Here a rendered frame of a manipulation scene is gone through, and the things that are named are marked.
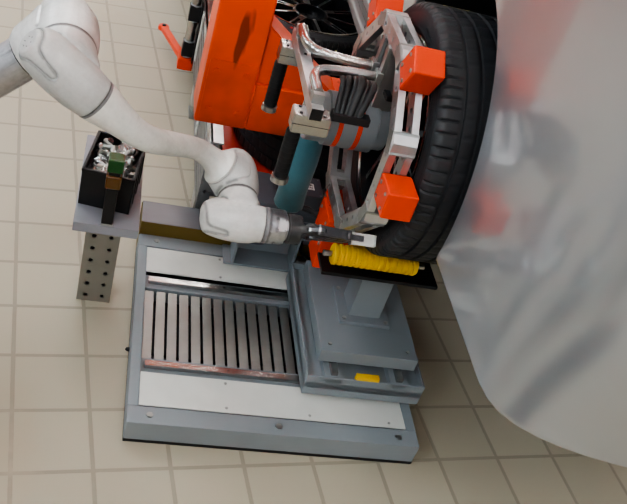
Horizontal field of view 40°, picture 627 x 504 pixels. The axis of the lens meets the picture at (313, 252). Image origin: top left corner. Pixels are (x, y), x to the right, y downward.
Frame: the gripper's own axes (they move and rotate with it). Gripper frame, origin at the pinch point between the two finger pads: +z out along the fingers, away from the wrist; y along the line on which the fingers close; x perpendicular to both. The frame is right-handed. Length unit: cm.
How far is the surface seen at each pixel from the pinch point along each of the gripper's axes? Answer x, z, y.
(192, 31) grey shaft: 104, -35, -160
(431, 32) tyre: 48, 4, 23
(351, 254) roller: -2.4, 1.6, -13.1
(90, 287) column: -17, -64, -66
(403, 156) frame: 16.6, -0.4, 25.1
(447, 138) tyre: 20.8, 7.2, 31.6
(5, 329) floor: -33, -86, -58
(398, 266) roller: -3.8, 15.3, -13.0
